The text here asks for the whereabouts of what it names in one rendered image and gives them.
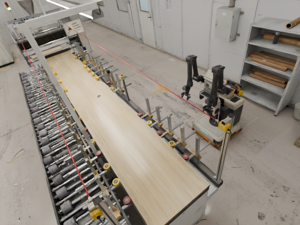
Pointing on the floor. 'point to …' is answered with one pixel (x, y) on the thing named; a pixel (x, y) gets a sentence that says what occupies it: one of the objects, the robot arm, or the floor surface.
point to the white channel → (93, 4)
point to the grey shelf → (293, 76)
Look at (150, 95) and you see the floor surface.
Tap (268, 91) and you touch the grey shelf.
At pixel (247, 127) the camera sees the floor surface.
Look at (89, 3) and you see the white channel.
